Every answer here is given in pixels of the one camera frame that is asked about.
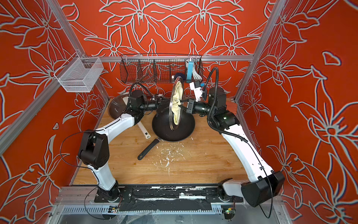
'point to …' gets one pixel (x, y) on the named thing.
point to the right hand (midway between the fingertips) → (174, 103)
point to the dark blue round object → (182, 74)
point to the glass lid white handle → (118, 105)
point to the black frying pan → (164, 128)
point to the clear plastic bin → (79, 74)
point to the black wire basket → (161, 68)
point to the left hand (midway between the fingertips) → (172, 102)
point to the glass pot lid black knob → (173, 126)
